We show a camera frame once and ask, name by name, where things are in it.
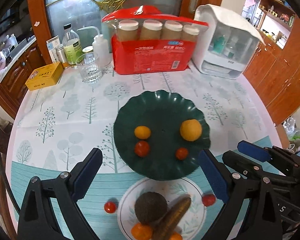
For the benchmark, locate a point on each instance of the small silver can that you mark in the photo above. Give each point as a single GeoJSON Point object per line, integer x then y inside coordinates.
{"type": "Point", "coordinates": [62, 56]}

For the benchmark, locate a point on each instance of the white squeeze wash bottle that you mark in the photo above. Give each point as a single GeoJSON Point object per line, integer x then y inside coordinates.
{"type": "Point", "coordinates": [91, 36]}

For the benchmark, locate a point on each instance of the jar with gold lid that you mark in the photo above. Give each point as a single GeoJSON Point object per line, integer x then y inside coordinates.
{"type": "Point", "coordinates": [88, 49]}

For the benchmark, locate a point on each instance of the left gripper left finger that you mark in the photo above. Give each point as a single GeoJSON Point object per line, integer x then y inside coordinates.
{"type": "Point", "coordinates": [37, 219]}

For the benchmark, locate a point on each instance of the white sterilizer cabinet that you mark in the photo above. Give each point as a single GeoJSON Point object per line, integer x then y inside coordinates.
{"type": "Point", "coordinates": [227, 46]}

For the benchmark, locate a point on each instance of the brown overripe banana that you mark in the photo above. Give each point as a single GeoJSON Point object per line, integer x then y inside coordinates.
{"type": "Point", "coordinates": [170, 221]}

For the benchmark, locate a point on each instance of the small yellow-orange tangerine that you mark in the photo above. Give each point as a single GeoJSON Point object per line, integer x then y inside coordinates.
{"type": "Point", "coordinates": [142, 132]}

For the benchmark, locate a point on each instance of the white round printed placemat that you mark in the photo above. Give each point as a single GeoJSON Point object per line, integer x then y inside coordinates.
{"type": "Point", "coordinates": [191, 223]}

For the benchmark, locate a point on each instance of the clear drinking glass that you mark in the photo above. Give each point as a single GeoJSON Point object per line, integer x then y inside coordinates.
{"type": "Point", "coordinates": [89, 68]}

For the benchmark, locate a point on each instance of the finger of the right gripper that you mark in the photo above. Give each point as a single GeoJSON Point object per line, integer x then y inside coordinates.
{"type": "Point", "coordinates": [266, 154]}
{"type": "Point", "coordinates": [251, 169]}

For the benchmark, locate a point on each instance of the white small carton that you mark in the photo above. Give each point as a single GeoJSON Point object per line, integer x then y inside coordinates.
{"type": "Point", "coordinates": [52, 44]}

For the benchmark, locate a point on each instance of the wooden cabinet right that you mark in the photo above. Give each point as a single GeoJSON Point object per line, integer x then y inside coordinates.
{"type": "Point", "coordinates": [274, 73]}

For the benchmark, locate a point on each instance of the large yellow orange with sticker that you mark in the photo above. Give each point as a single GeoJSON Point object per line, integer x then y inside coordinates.
{"type": "Point", "coordinates": [191, 130]}

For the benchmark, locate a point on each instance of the orange mandarin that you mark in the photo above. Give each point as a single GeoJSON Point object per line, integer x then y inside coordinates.
{"type": "Point", "coordinates": [176, 236]}
{"type": "Point", "coordinates": [142, 232]}

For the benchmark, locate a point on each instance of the yellow tin box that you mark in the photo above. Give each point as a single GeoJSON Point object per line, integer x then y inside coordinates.
{"type": "Point", "coordinates": [45, 76]}

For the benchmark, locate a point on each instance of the red cherry tomato large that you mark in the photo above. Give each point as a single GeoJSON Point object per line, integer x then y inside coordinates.
{"type": "Point", "coordinates": [142, 148]}

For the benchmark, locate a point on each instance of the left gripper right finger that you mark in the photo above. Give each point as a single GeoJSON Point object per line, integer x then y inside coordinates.
{"type": "Point", "coordinates": [262, 218]}

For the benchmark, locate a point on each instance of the tree print tablecloth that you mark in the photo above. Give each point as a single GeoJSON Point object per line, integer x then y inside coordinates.
{"type": "Point", "coordinates": [57, 126]}

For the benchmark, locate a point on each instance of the dark green scalloped plate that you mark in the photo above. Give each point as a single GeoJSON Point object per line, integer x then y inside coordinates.
{"type": "Point", "coordinates": [162, 112]}

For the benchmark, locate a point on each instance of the red cherry tomato small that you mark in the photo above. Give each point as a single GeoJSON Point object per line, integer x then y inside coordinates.
{"type": "Point", "coordinates": [181, 153]}

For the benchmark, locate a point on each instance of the dark avocado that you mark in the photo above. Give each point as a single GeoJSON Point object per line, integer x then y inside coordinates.
{"type": "Point", "coordinates": [150, 207]}

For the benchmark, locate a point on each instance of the clear bottle green label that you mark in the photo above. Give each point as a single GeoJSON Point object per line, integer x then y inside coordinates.
{"type": "Point", "coordinates": [72, 45]}

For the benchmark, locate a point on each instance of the red paper cup package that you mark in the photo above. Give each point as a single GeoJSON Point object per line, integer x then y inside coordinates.
{"type": "Point", "coordinates": [147, 41]}

